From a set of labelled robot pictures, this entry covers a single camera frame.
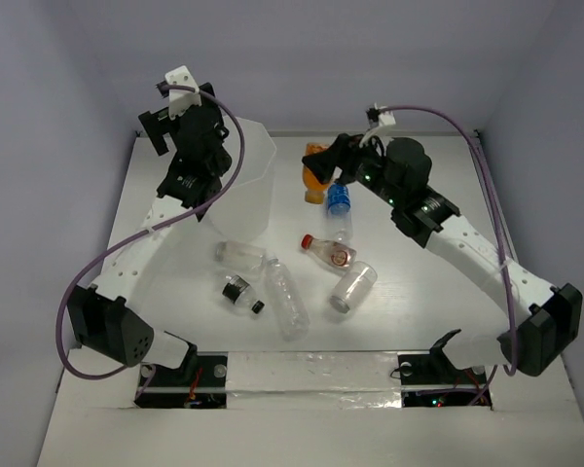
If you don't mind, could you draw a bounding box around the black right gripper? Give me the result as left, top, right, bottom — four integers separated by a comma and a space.
302, 127, 404, 207

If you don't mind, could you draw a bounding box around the orange juice bottle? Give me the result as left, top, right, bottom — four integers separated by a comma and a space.
302, 143, 333, 204

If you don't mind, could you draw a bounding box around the blue label water bottle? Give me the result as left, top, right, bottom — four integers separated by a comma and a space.
326, 183, 353, 244

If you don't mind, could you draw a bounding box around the red cap clear bottle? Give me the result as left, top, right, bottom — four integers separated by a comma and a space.
301, 234, 357, 269

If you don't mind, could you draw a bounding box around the large ribbed clear bottle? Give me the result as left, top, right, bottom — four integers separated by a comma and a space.
264, 255, 310, 341

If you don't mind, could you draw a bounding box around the small black cap bottle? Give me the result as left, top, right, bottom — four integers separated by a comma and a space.
221, 274, 265, 315

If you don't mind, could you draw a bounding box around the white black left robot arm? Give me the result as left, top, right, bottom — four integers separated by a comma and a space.
56, 81, 241, 384

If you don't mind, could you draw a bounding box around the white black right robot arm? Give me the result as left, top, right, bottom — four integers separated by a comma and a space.
302, 133, 583, 381

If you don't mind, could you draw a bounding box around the white translucent plastic bin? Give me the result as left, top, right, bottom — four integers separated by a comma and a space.
207, 118, 276, 243

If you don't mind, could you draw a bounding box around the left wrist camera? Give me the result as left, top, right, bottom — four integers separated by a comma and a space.
157, 65, 201, 121

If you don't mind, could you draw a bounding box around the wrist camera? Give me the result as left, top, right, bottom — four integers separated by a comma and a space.
361, 104, 396, 145
157, 65, 201, 121

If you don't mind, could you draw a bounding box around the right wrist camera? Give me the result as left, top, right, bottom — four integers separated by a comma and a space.
361, 104, 396, 145

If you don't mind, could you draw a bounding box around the silver taped front rail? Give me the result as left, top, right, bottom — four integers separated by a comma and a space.
225, 351, 402, 411

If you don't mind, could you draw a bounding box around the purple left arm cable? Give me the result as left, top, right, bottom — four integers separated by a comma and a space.
55, 83, 247, 380

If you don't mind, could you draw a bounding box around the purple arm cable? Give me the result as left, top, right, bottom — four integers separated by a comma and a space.
379, 104, 521, 377
55, 83, 247, 380

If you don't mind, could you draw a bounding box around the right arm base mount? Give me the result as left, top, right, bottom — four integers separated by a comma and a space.
389, 330, 492, 409

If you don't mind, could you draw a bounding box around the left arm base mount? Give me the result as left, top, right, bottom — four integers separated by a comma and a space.
134, 353, 228, 410

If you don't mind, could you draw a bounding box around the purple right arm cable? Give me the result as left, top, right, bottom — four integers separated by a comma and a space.
379, 104, 521, 377

